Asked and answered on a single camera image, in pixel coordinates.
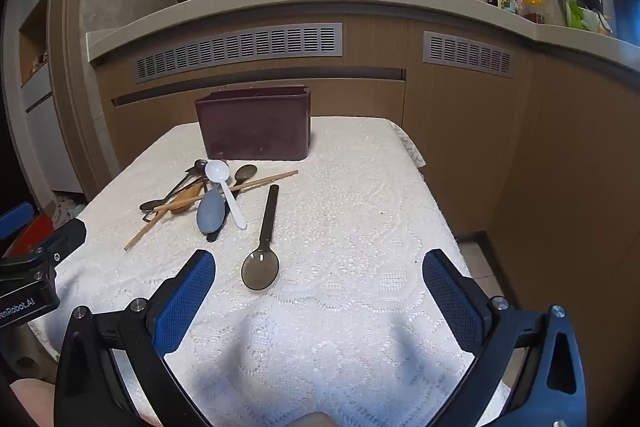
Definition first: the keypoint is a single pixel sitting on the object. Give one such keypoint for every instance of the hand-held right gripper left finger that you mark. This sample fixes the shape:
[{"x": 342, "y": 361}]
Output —
[{"x": 185, "y": 302}]

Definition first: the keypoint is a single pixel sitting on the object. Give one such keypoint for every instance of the wooden spoon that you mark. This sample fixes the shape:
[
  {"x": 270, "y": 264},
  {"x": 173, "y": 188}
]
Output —
[{"x": 186, "y": 199}]

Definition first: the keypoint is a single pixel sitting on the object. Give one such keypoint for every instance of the grey-blue plastic spoon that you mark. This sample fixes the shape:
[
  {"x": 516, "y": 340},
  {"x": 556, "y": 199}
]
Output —
[{"x": 211, "y": 212}]

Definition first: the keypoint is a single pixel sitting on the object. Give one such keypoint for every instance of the long grey vent grille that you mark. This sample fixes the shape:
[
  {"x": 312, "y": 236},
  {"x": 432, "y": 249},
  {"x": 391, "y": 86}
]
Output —
[{"x": 240, "y": 49}]

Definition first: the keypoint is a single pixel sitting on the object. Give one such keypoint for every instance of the green cloth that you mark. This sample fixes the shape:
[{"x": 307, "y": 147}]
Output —
[{"x": 585, "y": 19}]

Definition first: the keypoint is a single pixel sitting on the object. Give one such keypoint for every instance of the dark metal spoon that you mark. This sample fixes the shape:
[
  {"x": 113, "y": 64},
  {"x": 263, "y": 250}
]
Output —
[
  {"x": 200, "y": 165},
  {"x": 150, "y": 206}
]

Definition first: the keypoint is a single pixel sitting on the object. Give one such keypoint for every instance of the short grey vent grille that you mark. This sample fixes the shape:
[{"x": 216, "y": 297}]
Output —
[{"x": 467, "y": 52}]

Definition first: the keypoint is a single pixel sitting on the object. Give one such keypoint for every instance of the wooden kitchen cabinet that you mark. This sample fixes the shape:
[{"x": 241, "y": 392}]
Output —
[{"x": 550, "y": 157}]

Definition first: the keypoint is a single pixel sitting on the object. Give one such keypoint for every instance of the jar with yellow lid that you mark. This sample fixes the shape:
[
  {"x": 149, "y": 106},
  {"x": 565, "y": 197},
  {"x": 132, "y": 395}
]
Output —
[{"x": 534, "y": 9}]

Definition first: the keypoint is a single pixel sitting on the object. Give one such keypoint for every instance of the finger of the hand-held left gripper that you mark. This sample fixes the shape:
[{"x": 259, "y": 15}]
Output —
[
  {"x": 62, "y": 239},
  {"x": 15, "y": 219}
]

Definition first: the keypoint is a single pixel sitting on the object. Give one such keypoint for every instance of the speckled stone countertop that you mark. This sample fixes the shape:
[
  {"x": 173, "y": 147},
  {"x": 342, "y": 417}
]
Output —
[{"x": 310, "y": 2}]

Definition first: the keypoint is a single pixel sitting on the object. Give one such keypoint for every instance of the maroon plastic utensil holder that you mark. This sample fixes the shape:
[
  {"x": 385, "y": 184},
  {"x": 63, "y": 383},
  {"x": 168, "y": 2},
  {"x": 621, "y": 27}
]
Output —
[{"x": 255, "y": 127}]

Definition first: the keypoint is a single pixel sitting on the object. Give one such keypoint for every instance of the white cabinet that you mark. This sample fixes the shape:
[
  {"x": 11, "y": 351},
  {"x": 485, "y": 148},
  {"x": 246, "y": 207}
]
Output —
[{"x": 50, "y": 142}]

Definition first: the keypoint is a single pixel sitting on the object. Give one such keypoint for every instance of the white plastic spoon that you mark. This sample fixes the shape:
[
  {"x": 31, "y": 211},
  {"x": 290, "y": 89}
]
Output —
[{"x": 217, "y": 170}]

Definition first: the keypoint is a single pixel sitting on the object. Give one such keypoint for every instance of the white lace tablecloth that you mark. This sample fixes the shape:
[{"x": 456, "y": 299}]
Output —
[{"x": 350, "y": 232}]

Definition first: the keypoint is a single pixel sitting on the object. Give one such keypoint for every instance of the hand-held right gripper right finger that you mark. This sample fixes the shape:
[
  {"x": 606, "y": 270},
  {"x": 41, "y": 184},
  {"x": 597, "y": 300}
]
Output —
[{"x": 450, "y": 302}]

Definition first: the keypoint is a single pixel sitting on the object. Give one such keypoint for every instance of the wooden chopstick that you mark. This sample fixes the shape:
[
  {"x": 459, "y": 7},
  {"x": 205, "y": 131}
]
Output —
[
  {"x": 145, "y": 232},
  {"x": 265, "y": 179}
]

